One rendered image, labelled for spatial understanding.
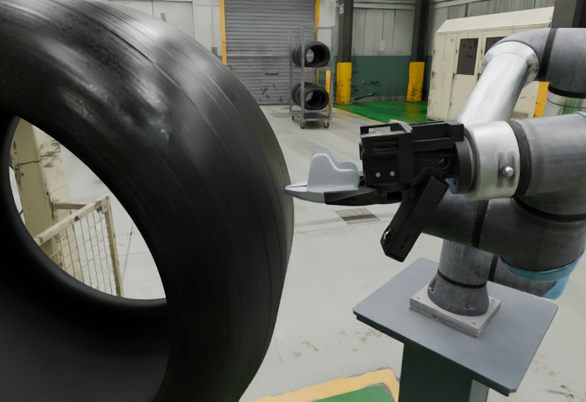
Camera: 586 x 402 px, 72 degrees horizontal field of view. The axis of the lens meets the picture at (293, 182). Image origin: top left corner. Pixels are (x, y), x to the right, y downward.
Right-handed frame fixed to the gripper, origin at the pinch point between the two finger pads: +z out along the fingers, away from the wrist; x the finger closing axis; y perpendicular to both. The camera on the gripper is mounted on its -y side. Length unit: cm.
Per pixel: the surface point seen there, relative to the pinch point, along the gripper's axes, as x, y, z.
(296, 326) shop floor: -135, -121, 27
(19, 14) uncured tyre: 15.5, 22.2, 18.1
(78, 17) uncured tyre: 13.9, 21.6, 14.2
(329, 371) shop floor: -105, -123, 9
